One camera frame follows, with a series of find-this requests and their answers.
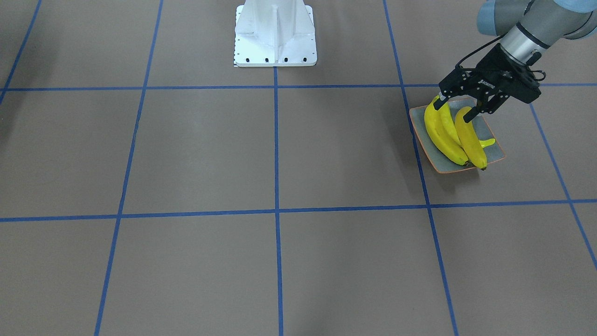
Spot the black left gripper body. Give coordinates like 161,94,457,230
439,44,541,111

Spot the yellow banana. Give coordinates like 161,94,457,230
479,138,496,149
423,96,469,166
454,106,488,170

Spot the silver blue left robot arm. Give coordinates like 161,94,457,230
433,0,596,123

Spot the grey square plate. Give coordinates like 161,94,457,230
409,98,506,174

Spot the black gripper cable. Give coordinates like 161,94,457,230
456,35,504,70

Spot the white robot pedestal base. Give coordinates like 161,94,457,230
233,0,318,67

